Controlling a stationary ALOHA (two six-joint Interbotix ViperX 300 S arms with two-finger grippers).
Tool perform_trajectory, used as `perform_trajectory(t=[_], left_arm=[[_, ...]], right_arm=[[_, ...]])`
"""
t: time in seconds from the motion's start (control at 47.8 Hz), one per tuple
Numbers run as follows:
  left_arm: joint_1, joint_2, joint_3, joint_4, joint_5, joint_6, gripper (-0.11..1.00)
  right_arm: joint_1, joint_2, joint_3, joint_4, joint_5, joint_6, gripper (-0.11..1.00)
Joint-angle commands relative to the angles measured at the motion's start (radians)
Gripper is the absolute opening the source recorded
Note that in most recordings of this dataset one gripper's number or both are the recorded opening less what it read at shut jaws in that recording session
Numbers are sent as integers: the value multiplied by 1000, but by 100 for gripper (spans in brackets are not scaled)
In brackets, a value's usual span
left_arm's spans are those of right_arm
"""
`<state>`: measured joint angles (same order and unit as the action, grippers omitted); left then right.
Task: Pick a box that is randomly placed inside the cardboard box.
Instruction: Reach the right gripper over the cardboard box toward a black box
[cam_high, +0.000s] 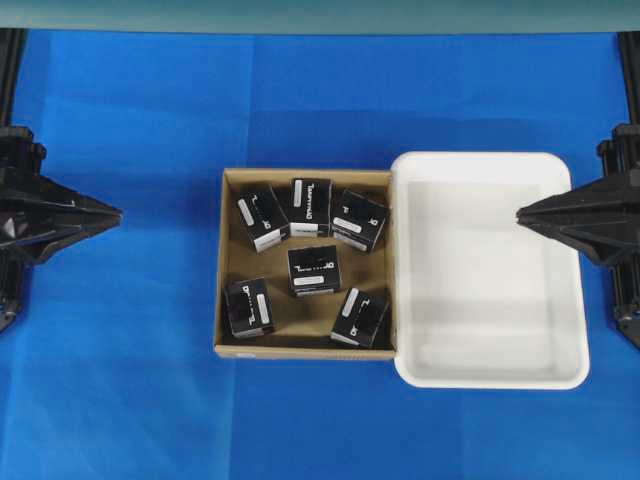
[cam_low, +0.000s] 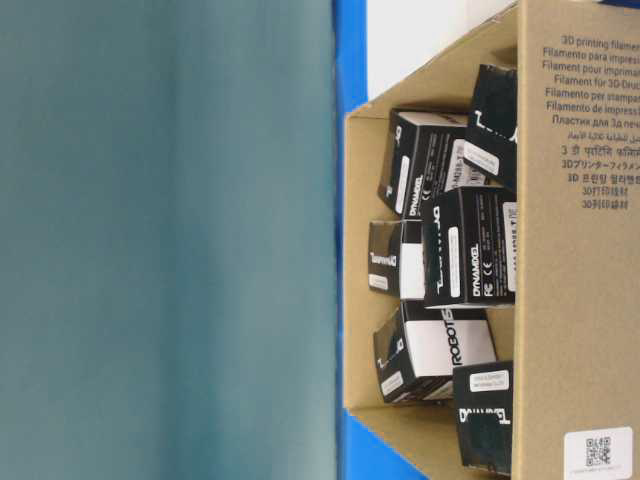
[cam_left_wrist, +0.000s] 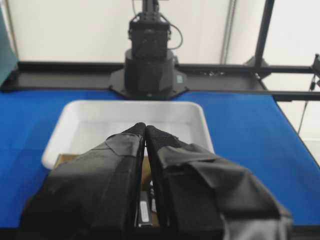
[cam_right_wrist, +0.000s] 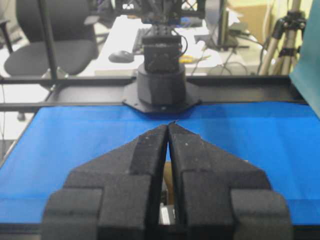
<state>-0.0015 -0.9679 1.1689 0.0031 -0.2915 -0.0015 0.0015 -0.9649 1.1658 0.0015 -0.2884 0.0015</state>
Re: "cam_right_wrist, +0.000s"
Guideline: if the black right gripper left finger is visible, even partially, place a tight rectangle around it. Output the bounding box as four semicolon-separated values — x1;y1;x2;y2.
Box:
41;125;167;240

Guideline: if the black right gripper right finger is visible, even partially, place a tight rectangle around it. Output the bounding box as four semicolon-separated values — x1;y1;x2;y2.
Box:
168;123;293;240

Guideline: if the blue table mat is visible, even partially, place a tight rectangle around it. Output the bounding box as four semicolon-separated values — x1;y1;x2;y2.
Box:
0;102;320;225

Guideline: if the black computer mouse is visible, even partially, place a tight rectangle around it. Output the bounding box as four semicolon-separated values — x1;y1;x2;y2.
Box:
108;50;135;63

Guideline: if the teal backdrop panel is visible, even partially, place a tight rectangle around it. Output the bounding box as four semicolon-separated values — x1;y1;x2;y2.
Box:
289;0;320;116

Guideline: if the black keyboard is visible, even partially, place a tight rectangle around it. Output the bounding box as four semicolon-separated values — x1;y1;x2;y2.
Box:
132;28;151;55

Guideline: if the black monitor stand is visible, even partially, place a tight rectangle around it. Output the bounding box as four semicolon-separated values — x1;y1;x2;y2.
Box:
205;0;248;51

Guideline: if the white office desk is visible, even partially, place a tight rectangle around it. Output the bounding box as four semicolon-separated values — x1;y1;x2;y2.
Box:
93;15;223;76

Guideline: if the black office chair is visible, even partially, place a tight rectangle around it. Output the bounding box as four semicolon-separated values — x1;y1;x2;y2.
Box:
3;0;99;77

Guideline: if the black metal table frame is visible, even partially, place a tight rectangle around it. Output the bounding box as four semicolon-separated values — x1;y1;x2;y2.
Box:
0;0;311;113

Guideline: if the camera tripod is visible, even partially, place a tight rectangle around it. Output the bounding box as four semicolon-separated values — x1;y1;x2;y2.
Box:
257;0;307;76

